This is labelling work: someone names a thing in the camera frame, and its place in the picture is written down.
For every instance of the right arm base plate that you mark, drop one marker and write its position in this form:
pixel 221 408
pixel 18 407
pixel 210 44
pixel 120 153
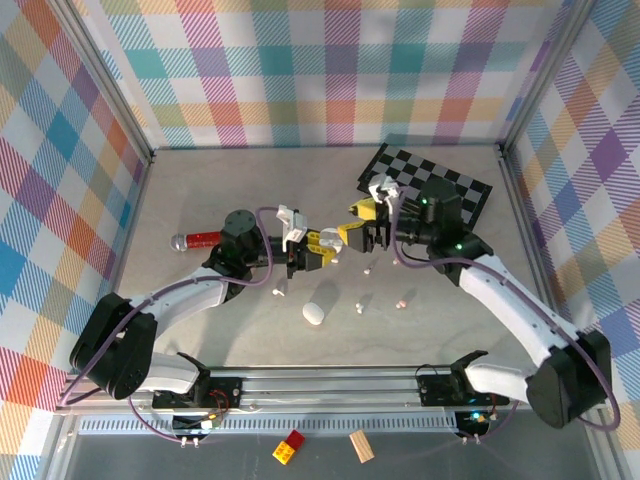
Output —
pixel 435 390

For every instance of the pink earbud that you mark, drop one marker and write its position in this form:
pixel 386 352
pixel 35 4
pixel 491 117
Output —
pixel 401 303

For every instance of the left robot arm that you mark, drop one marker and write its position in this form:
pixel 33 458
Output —
pixel 175 295

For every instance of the black grey chessboard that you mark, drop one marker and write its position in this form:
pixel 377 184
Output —
pixel 450 172

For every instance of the black controller board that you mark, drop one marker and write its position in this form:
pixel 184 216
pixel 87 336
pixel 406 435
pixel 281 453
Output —
pixel 190 424
pixel 472 421

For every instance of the red glitter toy microphone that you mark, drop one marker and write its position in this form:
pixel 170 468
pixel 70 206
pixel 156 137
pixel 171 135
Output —
pixel 200 240

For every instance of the yellow toy brick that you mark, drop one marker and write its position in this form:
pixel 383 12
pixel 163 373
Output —
pixel 282 452

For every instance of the red toy brick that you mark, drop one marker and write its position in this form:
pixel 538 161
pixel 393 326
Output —
pixel 296 437

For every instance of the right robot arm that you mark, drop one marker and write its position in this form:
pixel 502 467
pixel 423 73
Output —
pixel 510 305

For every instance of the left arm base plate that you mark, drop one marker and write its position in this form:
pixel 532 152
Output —
pixel 225 392

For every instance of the oval white charging case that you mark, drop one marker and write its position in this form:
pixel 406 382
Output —
pixel 313 314

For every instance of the wooden block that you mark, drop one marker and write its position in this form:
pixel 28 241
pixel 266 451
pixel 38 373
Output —
pixel 361 446

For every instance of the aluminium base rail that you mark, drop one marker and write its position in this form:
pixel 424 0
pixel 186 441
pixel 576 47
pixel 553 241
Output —
pixel 325 387

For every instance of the aluminium side rail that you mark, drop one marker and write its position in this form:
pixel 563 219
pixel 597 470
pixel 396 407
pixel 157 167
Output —
pixel 525 225
pixel 135 210

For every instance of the aluminium frame post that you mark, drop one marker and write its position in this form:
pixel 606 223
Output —
pixel 545 75
pixel 100 80

